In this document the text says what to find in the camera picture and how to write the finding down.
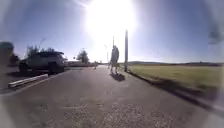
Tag dark car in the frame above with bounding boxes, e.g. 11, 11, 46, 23
18, 51, 67, 75

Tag tree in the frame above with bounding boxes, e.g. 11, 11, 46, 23
76, 49, 90, 65

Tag person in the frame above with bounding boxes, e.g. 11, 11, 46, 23
109, 45, 120, 75

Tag tall pole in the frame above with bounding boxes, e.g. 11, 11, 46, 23
124, 29, 129, 73

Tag green grass field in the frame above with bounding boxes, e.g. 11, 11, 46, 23
118, 63, 224, 92

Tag pale concrete kerb block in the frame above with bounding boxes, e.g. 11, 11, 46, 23
7, 73, 50, 89

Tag grey asphalt path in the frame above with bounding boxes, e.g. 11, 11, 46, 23
0, 64, 224, 128

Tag trees behind car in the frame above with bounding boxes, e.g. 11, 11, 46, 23
26, 45, 56, 58

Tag dark parking ground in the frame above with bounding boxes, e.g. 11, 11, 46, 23
0, 65, 73, 95

